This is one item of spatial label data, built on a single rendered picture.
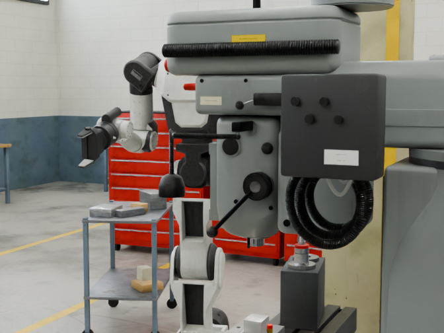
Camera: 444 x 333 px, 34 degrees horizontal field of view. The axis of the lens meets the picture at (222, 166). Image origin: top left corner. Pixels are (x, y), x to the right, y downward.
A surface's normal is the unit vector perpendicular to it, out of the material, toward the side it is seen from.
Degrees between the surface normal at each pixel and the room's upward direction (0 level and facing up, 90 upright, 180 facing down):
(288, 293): 90
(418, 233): 77
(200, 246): 100
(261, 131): 90
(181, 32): 90
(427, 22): 90
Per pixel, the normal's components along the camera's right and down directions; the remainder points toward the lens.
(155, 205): 0.49, 0.10
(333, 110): -0.42, 0.10
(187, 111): -0.20, 0.11
